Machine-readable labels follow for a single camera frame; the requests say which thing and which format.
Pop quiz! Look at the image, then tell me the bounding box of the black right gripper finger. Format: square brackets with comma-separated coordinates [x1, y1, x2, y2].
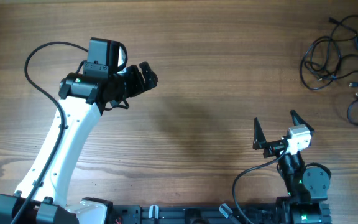
[253, 118, 267, 149]
[290, 110, 315, 134]

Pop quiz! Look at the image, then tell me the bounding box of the thick black USB cable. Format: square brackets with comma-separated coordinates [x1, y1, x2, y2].
[299, 14, 358, 91]

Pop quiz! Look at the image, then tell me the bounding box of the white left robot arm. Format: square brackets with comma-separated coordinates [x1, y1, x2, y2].
[0, 38, 158, 223]

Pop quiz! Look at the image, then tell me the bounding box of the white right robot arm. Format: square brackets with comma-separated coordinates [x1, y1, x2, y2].
[253, 110, 332, 224]

